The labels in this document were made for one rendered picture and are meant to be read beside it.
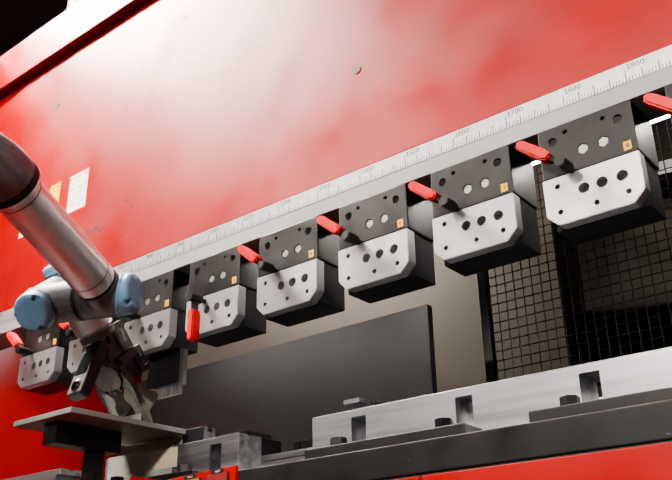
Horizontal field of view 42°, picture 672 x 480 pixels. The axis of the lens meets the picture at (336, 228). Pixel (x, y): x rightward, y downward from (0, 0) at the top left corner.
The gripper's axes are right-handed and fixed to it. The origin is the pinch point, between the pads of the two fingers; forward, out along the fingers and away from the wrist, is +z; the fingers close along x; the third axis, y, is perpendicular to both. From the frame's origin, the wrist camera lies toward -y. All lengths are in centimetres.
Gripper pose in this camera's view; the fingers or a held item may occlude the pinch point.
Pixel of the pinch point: (135, 426)
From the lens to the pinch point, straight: 178.1
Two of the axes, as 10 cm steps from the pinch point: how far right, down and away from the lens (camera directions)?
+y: 4.7, -3.5, 8.1
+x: -7.7, 2.7, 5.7
